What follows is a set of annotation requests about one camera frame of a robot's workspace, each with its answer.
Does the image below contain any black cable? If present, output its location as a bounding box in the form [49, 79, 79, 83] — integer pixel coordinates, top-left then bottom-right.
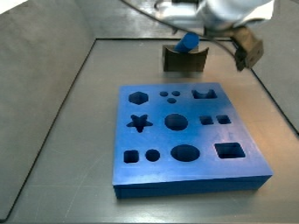
[117, 0, 239, 60]

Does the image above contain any black curved cradle holder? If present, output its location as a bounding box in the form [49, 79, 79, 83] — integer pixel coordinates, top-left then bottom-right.
[163, 45, 209, 72]

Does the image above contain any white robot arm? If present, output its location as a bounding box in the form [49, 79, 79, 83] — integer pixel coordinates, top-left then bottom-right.
[153, 0, 276, 71]

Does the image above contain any blue round cylinder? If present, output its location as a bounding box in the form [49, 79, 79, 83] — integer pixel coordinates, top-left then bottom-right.
[173, 32, 200, 53]

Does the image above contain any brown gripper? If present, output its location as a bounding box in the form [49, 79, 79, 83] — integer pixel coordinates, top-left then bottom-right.
[231, 26, 264, 71]

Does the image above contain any blue shape sorting board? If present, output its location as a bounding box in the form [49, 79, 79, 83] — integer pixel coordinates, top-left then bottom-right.
[112, 83, 273, 199]

